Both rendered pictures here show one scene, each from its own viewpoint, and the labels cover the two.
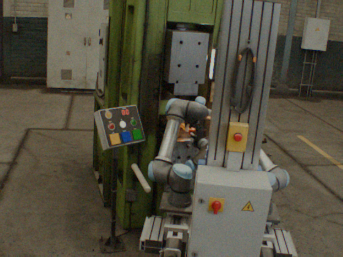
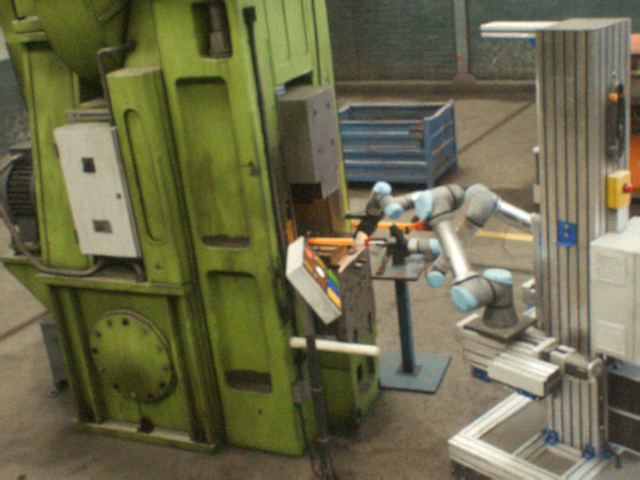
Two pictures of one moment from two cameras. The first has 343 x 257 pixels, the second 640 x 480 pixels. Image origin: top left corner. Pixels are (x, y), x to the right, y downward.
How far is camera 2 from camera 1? 2.76 m
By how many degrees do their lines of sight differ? 41
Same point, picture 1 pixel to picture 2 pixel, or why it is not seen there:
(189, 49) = (322, 119)
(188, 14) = (291, 65)
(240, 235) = not seen: outside the picture
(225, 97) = (601, 150)
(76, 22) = not seen: outside the picture
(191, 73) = (330, 156)
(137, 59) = (263, 165)
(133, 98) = (271, 231)
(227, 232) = not seen: outside the picture
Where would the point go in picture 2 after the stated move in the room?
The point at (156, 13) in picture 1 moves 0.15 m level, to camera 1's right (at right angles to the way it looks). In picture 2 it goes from (265, 78) to (289, 71)
